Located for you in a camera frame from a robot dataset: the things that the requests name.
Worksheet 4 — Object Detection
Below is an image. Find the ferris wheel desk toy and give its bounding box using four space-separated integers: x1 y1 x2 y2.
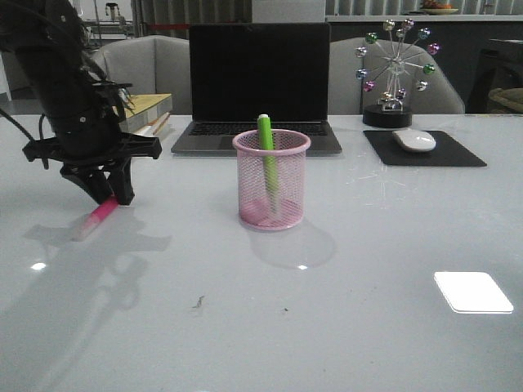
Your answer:
354 18 436 128

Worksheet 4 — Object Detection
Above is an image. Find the right grey armchair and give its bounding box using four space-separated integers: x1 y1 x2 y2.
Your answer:
328 38 465 115

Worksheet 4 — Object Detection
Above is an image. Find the middle white book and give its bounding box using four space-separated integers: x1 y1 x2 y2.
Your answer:
134 113 170 136

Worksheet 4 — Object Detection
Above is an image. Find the left grey armchair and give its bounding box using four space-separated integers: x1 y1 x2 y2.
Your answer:
92 35 192 115

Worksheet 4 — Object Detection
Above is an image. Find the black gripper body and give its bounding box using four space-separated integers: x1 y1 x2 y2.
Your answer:
22 132 162 178

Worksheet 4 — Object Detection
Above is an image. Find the pink highlighter pen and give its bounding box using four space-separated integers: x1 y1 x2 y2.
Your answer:
72 195 118 241

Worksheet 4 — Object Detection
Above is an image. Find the white computer mouse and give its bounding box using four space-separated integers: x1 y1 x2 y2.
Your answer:
392 128 436 153

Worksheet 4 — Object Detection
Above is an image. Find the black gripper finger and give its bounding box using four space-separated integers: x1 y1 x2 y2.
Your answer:
60 169 113 204
105 158 135 206

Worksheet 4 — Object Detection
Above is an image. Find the grey armchair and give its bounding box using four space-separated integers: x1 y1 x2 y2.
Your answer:
92 35 192 115
328 38 465 115

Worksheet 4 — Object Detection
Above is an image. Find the green highlighter pen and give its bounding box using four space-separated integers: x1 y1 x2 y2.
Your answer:
257 114 280 217

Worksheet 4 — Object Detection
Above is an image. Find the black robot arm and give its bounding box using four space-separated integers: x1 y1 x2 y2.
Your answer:
1 1 162 205

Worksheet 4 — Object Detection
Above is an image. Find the top yellow book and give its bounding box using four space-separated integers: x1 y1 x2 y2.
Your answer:
119 93 172 133

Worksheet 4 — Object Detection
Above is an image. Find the grey open laptop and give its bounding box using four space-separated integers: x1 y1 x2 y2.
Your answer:
171 22 342 155

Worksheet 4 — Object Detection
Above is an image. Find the black mouse pad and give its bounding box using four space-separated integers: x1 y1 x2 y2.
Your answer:
364 130 487 167

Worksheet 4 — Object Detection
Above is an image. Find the pink mesh pen holder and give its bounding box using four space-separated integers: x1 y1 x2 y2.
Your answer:
233 129 311 231

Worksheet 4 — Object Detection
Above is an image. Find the fruit bowl on counter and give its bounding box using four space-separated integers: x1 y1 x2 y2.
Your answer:
420 0 458 16

